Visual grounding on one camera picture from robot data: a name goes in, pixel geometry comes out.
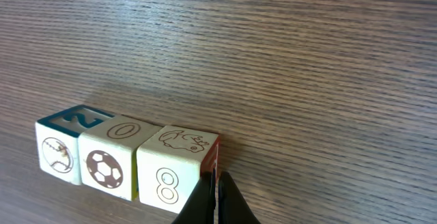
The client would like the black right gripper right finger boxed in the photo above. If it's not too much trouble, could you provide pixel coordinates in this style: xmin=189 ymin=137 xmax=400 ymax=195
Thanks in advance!
xmin=218 ymin=171 xmax=261 ymax=224

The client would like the yellow soccer ball J block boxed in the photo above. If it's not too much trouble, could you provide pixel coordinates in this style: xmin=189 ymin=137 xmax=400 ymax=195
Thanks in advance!
xmin=78 ymin=115 xmax=161 ymax=201

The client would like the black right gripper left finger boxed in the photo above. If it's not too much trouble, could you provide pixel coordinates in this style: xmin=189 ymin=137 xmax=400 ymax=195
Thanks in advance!
xmin=172 ymin=169 xmax=216 ymax=224

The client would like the green N letter block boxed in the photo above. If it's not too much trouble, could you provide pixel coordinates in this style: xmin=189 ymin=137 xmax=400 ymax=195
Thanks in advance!
xmin=137 ymin=126 xmax=220 ymax=213

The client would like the red 6 baseball block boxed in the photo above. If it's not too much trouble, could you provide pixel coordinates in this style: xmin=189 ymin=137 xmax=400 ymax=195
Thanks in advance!
xmin=35 ymin=104 xmax=114 ymax=185

